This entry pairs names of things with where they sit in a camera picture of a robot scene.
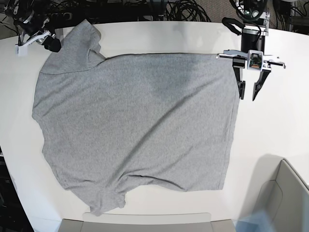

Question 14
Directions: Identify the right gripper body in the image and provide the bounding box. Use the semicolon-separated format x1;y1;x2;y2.
15;20;52;57

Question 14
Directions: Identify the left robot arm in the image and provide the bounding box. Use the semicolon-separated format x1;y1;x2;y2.
216;0;286;100

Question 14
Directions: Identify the grey bin at right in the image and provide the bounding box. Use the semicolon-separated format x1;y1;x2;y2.
251;159;309;232

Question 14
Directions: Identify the coiled black cable bundle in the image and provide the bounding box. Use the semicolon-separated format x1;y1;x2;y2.
164;0;211;22

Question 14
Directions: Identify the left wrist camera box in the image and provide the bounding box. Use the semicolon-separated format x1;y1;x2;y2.
247;50;264;71

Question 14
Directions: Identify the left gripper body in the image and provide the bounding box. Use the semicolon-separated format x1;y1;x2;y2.
216;50;286;71

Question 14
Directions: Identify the grey T-shirt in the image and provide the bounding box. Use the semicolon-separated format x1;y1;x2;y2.
32;21;239;216

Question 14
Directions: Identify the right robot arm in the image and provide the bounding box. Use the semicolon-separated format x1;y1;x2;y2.
4;0;61;57

